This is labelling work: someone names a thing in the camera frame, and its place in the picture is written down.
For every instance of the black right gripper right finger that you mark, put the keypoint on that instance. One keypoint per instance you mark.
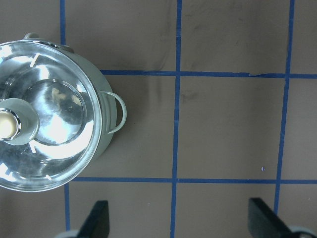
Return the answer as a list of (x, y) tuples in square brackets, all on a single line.
[(264, 223)]

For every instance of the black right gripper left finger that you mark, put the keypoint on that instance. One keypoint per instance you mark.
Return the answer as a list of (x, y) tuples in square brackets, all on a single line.
[(97, 223)]

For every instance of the pale green cooking pot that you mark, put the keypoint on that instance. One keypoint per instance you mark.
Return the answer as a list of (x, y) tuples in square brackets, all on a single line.
[(106, 97)]

